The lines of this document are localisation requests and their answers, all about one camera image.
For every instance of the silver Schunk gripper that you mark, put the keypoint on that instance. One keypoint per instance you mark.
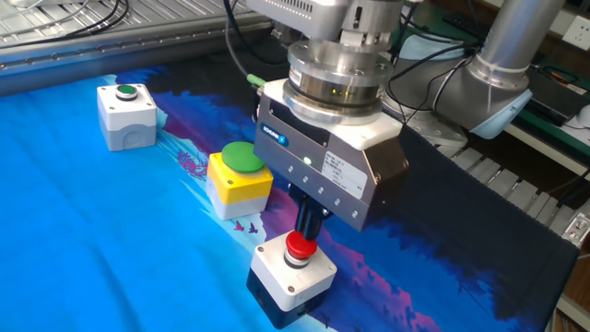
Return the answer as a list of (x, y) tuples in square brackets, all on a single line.
[(322, 157)]

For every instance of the white black box red button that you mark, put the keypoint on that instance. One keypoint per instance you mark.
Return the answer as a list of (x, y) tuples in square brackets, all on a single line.
[(290, 276)]

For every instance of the yellow box large green button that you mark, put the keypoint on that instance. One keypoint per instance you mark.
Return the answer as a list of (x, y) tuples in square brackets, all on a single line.
[(235, 186)]

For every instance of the white box small green button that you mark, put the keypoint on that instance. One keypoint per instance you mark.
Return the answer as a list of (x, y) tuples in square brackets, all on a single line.
[(128, 117)]

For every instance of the blue landscape print cloth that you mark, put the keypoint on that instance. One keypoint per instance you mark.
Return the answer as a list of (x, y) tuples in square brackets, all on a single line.
[(92, 230)]

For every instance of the green desk mat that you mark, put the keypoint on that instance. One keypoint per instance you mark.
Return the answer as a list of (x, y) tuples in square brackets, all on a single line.
[(567, 138)]

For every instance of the black flat device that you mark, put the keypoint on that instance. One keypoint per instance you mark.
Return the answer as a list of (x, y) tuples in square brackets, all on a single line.
[(553, 99)]

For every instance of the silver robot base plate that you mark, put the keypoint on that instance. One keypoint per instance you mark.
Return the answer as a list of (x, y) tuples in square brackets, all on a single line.
[(428, 131)]

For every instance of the aluminium frame rail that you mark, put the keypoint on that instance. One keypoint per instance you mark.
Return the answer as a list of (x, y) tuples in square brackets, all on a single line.
[(115, 50)]

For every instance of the silver corner bracket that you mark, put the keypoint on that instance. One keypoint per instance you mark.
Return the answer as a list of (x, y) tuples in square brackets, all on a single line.
[(578, 228)]

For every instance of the white wall socket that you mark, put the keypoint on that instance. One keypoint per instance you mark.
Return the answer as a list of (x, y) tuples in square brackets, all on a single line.
[(578, 32)]

